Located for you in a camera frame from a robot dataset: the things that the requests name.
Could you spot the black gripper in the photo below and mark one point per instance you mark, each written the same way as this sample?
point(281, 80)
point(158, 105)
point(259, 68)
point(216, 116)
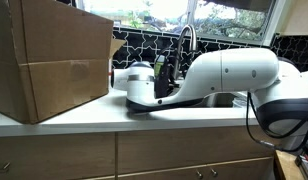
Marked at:
point(167, 83)

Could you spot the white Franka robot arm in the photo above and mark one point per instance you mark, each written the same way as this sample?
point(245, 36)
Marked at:
point(244, 70)

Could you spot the green soap bottle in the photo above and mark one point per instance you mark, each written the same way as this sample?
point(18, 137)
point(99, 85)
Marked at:
point(159, 65)

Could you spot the steel gooseneck faucet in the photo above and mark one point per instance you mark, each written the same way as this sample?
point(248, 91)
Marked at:
point(187, 33)

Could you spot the wooden base cabinet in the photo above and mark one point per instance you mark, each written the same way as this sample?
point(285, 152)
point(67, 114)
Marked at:
point(160, 150)

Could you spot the kitchen window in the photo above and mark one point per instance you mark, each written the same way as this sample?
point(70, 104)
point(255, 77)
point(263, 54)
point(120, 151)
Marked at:
point(160, 13)

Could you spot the metal cabinet knob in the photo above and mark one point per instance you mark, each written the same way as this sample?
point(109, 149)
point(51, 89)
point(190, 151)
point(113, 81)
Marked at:
point(199, 174)
point(214, 172)

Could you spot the brown cardboard box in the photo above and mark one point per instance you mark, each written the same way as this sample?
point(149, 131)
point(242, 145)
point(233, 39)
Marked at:
point(54, 56)

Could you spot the wooden robot platform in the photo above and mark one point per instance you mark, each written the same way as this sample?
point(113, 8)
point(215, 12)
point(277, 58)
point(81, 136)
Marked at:
point(287, 166)

